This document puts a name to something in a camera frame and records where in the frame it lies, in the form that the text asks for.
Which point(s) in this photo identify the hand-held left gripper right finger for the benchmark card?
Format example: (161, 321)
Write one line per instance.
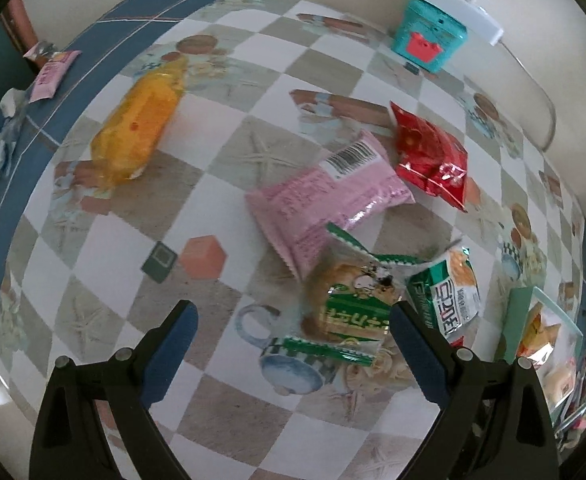
(420, 355)

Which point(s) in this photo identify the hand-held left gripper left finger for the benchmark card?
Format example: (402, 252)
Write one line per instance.
(170, 355)

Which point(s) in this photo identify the green white snack packet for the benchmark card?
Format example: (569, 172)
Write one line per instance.
(448, 300)

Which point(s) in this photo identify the green striped cake packet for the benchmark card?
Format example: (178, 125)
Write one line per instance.
(348, 305)

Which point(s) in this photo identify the teal rimmed white tray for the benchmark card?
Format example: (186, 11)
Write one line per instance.
(515, 320)

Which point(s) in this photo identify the orange white snack packet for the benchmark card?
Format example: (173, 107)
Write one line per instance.
(538, 340)

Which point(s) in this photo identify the clear bread packet orange label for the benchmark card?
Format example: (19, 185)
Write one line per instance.
(560, 385)

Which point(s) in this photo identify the red shiny flower snack packet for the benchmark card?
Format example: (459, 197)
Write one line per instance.
(428, 155)

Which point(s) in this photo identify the pink snack packet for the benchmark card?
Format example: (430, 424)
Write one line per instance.
(323, 200)

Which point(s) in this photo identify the yellow clear snack packet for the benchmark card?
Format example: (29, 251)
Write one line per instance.
(133, 125)

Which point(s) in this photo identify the small pink candy packet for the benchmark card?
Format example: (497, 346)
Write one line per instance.
(53, 72)

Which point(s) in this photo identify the teal box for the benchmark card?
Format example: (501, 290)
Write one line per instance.
(425, 35)

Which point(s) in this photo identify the white power strip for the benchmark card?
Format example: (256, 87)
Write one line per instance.
(468, 2)

